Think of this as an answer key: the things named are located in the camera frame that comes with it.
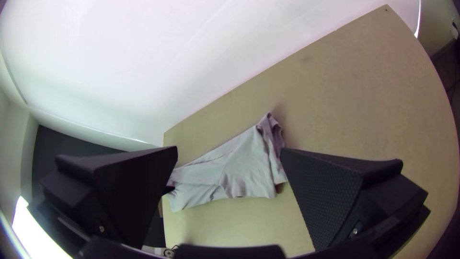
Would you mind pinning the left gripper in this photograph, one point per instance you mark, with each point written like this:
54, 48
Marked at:
169, 190

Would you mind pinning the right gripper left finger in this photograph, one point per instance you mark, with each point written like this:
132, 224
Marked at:
122, 194

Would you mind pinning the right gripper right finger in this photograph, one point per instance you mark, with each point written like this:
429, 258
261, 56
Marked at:
330, 198

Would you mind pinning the grey t-shirt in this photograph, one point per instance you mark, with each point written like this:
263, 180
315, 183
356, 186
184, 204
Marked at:
233, 169

